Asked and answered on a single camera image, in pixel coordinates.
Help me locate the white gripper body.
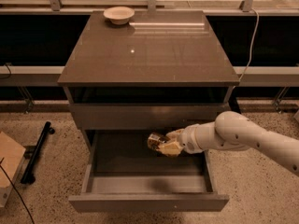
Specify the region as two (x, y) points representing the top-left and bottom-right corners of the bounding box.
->
(178, 124), (203, 154)

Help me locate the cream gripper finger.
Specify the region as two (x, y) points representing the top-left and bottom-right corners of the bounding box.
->
(157, 141), (183, 157)
(166, 129), (183, 139)

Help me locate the crushed orange can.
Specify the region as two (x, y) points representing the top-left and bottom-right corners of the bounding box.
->
(147, 133), (169, 151)

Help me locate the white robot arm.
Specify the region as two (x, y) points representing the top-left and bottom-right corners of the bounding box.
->
(157, 111), (299, 175)

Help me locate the open grey middle drawer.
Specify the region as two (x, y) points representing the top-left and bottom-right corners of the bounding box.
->
(69, 132), (229, 212)

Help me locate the grey drawer cabinet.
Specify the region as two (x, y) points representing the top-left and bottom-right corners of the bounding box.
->
(58, 11), (239, 146)

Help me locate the closed grey top drawer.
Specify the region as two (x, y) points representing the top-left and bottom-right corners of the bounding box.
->
(70, 104), (230, 130)

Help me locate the white bowl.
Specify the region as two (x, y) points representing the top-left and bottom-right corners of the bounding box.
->
(104, 7), (135, 25)

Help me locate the black metal bar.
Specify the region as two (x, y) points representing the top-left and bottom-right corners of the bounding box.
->
(21, 121), (55, 184)

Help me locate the wooden box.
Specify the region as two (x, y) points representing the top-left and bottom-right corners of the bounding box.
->
(0, 132), (25, 209)

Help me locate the white cable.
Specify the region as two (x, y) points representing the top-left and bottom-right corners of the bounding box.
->
(237, 8), (261, 82)

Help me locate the black cable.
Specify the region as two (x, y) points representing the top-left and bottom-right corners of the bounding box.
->
(0, 156), (36, 224)

